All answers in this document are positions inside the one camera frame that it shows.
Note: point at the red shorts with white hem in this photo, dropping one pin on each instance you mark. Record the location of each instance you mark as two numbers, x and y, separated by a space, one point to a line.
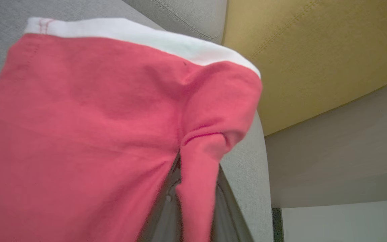
79 134

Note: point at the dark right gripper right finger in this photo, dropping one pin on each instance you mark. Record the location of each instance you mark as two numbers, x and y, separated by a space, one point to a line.
228 218

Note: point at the grey sofa back cushion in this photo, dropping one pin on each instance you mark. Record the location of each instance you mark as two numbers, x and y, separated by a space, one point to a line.
186 15

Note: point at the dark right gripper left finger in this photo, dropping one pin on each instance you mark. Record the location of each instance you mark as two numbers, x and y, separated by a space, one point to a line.
163 218

